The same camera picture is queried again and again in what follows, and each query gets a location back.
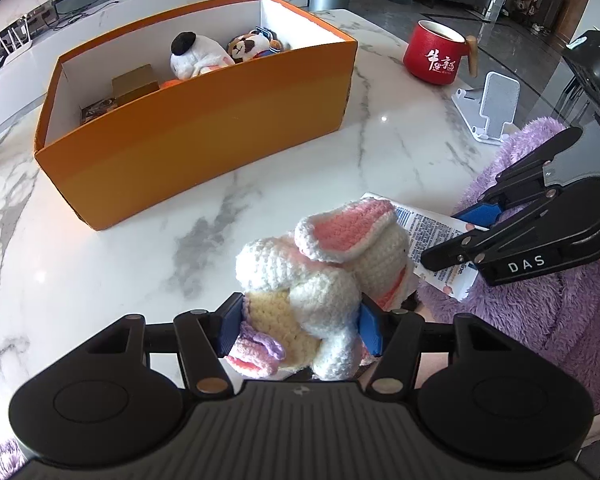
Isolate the small gold box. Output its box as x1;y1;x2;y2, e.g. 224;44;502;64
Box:
111;64;161;107

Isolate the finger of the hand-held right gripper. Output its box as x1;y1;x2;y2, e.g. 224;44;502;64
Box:
452;127;584;231
420;200;571;273

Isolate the orange cardboard box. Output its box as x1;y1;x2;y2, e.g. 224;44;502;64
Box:
34;0;358;232

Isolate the pink white crochet bunny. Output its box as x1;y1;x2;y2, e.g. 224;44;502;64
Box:
225;199;421;381

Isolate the white lotion tube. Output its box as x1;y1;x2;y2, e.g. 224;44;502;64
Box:
360;191;481;302

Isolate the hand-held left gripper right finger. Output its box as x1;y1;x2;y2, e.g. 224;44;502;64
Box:
357;304;501;395

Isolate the red mug with wooden handle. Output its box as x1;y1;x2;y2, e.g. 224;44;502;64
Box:
402;20;479;87

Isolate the white plush with black cap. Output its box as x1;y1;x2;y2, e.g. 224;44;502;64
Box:
169;31;236;81

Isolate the white router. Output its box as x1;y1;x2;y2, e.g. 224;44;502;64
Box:
0;16;35;55

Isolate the dog plush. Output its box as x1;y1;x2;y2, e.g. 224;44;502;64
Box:
227;30;283;63

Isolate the person's purple fuzzy robe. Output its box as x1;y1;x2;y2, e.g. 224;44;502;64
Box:
415;117;600;461

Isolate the white phone stand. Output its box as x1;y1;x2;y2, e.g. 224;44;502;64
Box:
451;71;522;147

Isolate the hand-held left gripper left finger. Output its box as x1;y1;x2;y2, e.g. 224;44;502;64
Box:
87;292;245;396

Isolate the illustrated card box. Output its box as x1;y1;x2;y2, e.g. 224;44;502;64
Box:
80;97;120;125

